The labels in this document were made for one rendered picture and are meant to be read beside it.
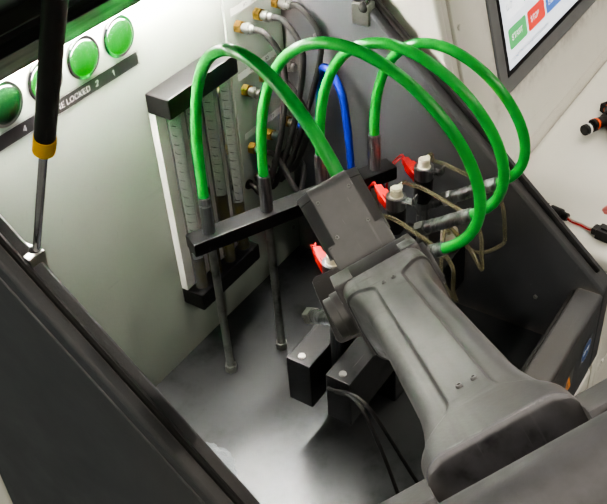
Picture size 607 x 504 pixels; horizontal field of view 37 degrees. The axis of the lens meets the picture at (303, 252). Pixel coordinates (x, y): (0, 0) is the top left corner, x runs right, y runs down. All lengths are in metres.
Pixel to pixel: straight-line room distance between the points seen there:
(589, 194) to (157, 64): 0.72
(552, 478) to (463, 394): 0.09
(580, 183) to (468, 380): 1.17
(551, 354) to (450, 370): 0.88
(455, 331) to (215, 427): 0.92
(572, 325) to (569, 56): 0.59
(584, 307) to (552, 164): 0.32
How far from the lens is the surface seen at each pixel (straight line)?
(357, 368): 1.20
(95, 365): 0.89
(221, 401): 1.38
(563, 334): 1.31
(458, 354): 0.41
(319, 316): 1.00
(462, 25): 1.37
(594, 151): 1.63
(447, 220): 1.20
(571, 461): 0.30
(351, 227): 0.71
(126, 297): 1.28
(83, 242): 1.18
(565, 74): 1.73
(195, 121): 1.12
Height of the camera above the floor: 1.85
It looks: 39 degrees down
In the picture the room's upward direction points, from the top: 5 degrees counter-clockwise
